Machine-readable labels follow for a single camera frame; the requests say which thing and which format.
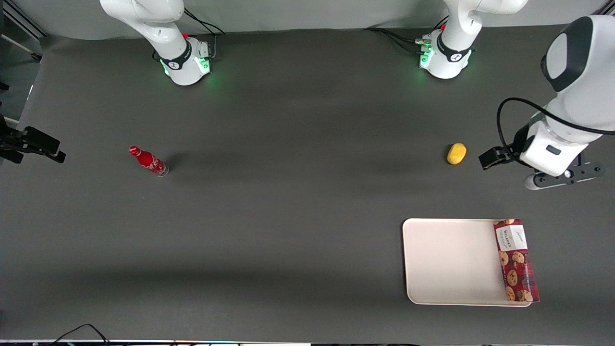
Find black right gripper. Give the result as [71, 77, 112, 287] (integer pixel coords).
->
[0, 126, 66, 164]

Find red cookie box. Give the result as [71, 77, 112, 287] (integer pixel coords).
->
[493, 219, 540, 303]

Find cream plastic tray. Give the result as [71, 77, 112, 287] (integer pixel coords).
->
[402, 218, 534, 307]

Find yellow lemon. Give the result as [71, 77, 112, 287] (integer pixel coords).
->
[447, 143, 467, 165]

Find thin metal rod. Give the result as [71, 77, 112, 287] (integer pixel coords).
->
[0, 35, 43, 62]

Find red cola bottle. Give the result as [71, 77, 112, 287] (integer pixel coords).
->
[129, 146, 170, 177]

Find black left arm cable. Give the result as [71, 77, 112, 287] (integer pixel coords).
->
[496, 98, 615, 149]

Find black left arm base cables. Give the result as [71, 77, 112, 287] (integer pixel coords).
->
[364, 14, 450, 54]

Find black arm base cables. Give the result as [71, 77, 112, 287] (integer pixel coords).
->
[153, 7, 226, 63]
[364, 14, 450, 54]

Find thin black cable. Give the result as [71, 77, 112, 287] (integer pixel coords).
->
[48, 323, 112, 346]

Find black right arm base cables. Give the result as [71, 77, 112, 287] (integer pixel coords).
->
[153, 7, 226, 63]

